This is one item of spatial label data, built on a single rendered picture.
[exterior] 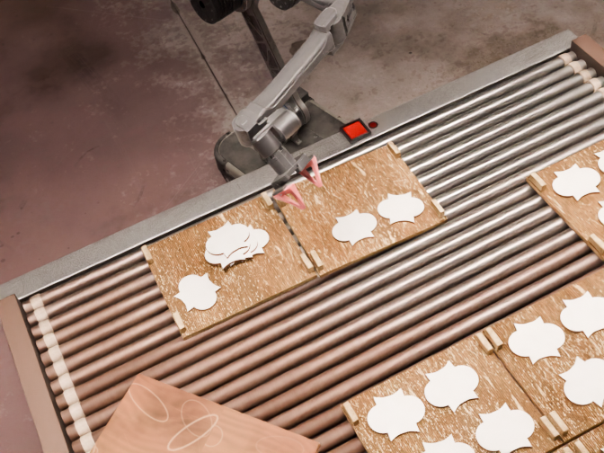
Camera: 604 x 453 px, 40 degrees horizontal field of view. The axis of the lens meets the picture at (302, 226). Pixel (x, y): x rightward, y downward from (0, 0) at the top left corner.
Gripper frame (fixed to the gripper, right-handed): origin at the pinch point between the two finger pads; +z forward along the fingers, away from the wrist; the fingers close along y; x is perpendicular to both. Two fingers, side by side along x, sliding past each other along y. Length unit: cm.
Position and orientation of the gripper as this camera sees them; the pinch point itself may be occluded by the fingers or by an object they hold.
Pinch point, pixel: (310, 195)
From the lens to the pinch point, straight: 211.8
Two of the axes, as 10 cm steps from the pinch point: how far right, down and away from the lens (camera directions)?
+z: 6.4, 7.3, 2.4
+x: 6.3, -3.1, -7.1
